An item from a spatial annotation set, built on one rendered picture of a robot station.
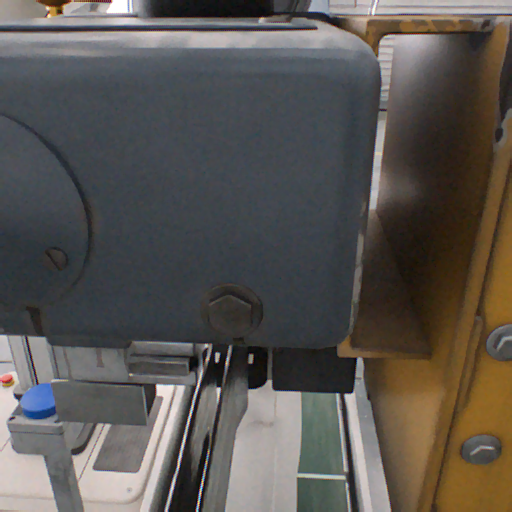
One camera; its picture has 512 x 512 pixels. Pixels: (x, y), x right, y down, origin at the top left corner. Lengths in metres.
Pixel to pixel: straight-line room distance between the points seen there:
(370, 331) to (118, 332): 0.16
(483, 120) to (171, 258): 0.14
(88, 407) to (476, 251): 0.43
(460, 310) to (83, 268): 0.16
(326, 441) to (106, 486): 0.57
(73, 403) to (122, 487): 0.89
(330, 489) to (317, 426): 0.19
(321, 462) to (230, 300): 1.15
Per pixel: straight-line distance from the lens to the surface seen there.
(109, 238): 0.16
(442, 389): 0.27
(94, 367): 0.53
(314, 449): 1.33
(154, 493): 1.21
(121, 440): 1.55
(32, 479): 1.53
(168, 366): 0.49
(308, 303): 0.16
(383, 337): 0.29
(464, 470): 0.32
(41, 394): 0.80
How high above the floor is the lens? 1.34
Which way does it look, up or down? 26 degrees down
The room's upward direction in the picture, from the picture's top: straight up
